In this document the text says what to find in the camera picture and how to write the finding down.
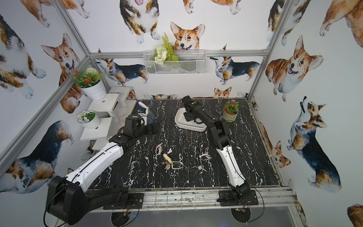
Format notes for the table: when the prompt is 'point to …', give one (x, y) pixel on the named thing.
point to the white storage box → (196, 125)
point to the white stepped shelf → (114, 106)
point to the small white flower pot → (89, 119)
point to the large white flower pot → (91, 82)
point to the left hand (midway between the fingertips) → (152, 119)
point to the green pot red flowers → (230, 111)
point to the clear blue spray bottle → (148, 115)
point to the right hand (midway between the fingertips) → (189, 115)
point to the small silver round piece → (200, 167)
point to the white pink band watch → (203, 154)
